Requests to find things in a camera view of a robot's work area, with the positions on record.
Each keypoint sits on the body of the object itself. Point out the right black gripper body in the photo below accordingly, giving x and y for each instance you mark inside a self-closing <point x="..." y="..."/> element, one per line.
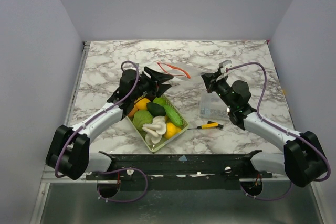
<point x="212" y="83"/>

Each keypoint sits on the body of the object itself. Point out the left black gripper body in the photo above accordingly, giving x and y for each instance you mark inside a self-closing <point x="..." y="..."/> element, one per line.
<point x="146" y="84"/>

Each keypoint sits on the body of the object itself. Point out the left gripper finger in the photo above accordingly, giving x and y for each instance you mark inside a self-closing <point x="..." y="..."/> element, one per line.
<point x="158" y="76"/>
<point x="161" y="89"/>

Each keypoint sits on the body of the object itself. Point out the light green pepper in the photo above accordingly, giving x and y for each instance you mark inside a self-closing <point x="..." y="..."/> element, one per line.
<point x="160" y="101"/>

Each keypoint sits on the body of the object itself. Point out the clear zip bag orange zipper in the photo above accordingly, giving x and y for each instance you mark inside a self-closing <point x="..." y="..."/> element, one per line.
<point x="182" y="71"/>

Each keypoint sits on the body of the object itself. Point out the dark green avocado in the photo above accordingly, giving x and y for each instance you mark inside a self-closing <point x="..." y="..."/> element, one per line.
<point x="155" y="109"/>

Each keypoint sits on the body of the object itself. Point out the green bitter cucumber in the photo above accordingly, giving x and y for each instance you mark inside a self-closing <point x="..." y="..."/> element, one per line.
<point x="173" y="115"/>

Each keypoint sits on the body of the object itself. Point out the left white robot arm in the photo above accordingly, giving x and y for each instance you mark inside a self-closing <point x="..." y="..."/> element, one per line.
<point x="69" y="153"/>

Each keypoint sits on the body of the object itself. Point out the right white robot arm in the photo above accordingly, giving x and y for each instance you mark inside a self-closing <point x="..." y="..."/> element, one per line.
<point x="301" y="158"/>

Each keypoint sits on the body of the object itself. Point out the orange fruit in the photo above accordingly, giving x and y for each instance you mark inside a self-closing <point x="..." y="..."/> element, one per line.
<point x="141" y="103"/>

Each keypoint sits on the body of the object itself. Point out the clear plastic parts box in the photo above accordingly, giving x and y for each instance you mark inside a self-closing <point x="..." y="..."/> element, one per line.
<point x="212" y="107"/>

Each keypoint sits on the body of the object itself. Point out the peach fruit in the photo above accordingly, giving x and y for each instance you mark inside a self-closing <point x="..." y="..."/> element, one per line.
<point x="132" y="112"/>

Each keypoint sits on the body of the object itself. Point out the green cabbage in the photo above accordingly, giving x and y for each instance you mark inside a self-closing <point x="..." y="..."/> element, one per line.
<point x="142" y="117"/>

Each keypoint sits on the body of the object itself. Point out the yellow lemon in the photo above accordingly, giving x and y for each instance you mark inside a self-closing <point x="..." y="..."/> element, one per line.
<point x="171" y="130"/>

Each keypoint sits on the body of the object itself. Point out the white mushroom cluster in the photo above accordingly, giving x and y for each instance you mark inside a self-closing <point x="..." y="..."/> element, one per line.
<point x="155" y="130"/>

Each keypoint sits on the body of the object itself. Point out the green perforated plastic basket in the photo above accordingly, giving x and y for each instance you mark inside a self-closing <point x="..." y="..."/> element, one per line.
<point x="163" y="142"/>

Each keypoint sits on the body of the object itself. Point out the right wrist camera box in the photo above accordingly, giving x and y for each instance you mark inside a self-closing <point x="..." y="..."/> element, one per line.
<point x="223" y="66"/>

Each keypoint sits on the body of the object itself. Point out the yellow handled screwdriver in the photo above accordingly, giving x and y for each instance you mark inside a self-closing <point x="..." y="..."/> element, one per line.
<point x="208" y="125"/>

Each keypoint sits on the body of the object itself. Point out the black mounting rail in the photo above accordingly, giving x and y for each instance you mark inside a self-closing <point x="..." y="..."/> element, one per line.
<point x="135" y="172"/>

